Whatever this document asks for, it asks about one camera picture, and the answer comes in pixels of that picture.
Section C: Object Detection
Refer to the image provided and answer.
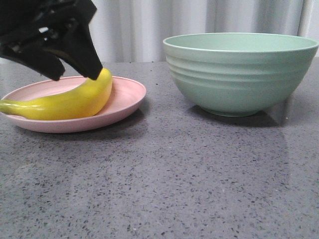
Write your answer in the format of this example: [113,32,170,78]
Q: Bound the white curtain backdrop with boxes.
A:
[90,0,319,62]

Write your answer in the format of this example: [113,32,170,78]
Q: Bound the green ribbed bowl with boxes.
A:
[163,33,319,117]

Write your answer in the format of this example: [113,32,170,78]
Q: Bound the pink plate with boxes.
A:
[1,76,146,133]

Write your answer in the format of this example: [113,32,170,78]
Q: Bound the yellow banana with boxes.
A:
[0,68,113,120]

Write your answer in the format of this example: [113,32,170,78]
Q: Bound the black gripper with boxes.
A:
[0,0,102,81]

